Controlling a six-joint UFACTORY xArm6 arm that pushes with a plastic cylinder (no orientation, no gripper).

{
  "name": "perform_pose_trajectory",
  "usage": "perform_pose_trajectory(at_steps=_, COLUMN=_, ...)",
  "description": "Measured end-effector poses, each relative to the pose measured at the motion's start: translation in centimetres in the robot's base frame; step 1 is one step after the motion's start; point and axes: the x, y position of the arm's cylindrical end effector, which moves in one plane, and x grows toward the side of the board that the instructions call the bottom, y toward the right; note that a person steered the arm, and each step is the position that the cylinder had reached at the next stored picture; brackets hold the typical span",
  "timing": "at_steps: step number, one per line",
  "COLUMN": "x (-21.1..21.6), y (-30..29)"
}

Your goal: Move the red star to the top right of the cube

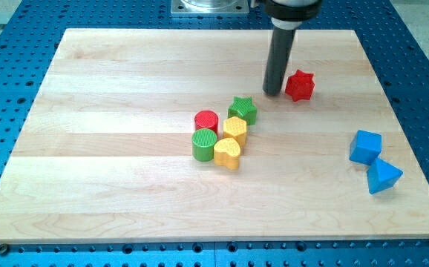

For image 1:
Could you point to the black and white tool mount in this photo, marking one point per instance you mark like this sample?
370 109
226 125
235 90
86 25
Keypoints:
289 14

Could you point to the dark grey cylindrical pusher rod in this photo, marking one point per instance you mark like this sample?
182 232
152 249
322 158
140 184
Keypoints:
279 52

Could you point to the red star block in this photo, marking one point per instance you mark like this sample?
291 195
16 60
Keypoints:
300 86

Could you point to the green star block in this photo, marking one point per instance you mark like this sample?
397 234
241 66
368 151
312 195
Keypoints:
243 108

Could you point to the blue cube block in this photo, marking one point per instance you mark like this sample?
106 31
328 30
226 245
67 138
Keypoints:
365 147

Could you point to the yellow hexagon block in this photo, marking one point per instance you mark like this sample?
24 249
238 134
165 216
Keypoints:
236 128

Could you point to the red cylinder block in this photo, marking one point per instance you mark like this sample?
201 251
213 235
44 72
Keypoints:
206 119

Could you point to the yellow heart block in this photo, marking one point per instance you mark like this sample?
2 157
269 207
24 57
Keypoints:
227 153

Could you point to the green cylinder block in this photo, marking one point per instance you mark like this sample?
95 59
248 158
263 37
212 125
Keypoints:
203 142

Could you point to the blue triangular prism block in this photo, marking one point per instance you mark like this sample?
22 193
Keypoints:
381 175

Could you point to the light wooden board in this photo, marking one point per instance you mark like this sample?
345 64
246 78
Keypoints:
105 154

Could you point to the blue perforated metal table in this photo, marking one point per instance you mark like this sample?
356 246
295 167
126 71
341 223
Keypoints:
30 37

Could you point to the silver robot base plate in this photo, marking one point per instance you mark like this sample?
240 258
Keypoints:
188 7

